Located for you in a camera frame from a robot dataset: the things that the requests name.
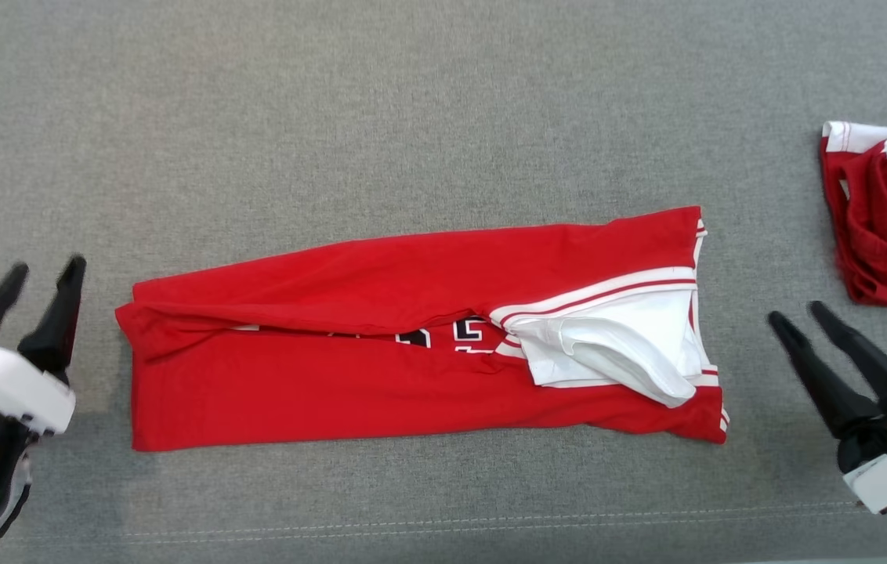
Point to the red jersey with white sleeves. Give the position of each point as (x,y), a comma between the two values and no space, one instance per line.
(295,392)

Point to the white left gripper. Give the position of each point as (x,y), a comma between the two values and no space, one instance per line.
(5,380)

